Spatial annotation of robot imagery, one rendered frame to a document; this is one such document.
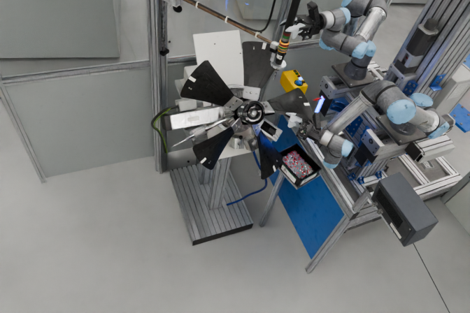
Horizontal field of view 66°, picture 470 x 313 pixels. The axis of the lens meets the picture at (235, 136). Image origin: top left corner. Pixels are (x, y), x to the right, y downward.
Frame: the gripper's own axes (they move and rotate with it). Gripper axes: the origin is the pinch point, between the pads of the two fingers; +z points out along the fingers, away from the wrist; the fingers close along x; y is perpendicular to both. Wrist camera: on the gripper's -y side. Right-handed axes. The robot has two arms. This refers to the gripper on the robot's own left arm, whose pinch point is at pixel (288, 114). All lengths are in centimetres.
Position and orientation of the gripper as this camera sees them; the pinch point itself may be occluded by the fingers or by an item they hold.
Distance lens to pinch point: 189.7
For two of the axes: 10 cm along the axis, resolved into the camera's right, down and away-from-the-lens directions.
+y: -5.3, 6.6, -5.3
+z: -8.4, -4.7, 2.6
